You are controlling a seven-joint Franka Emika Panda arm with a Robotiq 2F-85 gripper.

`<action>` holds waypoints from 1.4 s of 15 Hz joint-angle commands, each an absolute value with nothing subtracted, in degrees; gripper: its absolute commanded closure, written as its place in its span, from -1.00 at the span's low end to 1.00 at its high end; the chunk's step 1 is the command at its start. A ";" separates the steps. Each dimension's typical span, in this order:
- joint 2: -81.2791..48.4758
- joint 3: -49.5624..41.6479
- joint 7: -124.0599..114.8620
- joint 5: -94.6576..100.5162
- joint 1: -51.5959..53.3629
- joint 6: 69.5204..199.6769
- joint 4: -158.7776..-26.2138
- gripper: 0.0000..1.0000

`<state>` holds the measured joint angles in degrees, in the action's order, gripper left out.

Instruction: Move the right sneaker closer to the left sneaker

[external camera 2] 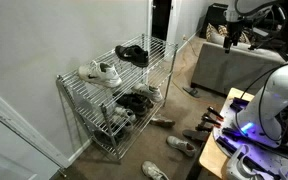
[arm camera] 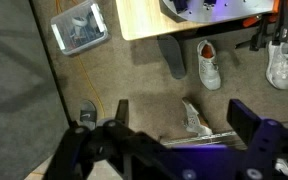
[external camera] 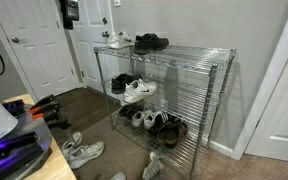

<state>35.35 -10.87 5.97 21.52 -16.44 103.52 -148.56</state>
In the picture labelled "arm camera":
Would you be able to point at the grey slide sandal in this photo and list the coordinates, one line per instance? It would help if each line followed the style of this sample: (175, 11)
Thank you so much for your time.
(88, 115)

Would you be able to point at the black metal mounting bracket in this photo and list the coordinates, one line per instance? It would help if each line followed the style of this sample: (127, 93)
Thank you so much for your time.
(180, 5)

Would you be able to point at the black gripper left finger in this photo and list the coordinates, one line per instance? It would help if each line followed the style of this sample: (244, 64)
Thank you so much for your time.
(80, 146)

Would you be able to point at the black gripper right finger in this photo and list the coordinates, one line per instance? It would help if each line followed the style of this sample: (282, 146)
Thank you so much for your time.
(267, 140)

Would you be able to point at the dark grey shoe insole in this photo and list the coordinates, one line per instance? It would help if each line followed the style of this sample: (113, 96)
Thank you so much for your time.
(174, 58)

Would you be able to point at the clear plastic storage bin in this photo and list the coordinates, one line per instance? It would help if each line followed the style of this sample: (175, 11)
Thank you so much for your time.
(80, 30)

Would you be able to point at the white sneaker with black swoosh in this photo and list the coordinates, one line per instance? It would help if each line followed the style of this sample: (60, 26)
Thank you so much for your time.
(282, 166)

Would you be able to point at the round metal base plate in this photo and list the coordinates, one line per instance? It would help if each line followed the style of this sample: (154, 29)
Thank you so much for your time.
(217, 13)

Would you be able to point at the grey sneaker with orange lining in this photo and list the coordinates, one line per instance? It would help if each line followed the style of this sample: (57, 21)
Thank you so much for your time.
(210, 73)

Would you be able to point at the light grey laced sneaker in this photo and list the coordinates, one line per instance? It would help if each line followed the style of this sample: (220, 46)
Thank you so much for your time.
(280, 70)

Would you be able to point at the light wooden table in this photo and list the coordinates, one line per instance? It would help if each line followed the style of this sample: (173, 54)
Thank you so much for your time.
(140, 20)

